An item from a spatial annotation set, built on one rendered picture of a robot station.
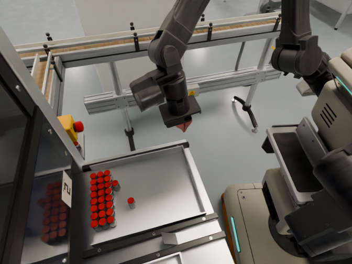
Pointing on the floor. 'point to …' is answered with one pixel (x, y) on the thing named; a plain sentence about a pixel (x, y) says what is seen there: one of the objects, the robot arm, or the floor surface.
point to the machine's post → (37, 97)
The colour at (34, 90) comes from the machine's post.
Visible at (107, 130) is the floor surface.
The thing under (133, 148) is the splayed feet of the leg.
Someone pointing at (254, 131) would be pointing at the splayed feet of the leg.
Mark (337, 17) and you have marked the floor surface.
